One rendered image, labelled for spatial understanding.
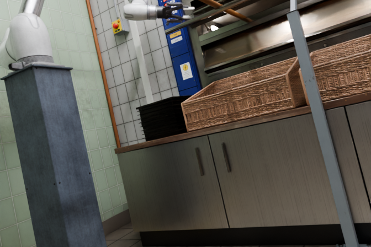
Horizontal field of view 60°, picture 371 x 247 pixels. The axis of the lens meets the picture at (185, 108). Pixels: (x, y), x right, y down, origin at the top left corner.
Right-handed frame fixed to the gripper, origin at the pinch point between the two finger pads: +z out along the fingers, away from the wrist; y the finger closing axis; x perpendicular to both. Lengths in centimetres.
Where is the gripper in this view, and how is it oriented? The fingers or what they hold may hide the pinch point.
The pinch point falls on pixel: (189, 12)
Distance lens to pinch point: 211.8
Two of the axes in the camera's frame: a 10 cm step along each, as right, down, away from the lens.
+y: -0.2, 7.4, 6.8
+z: 10.0, 0.1, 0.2
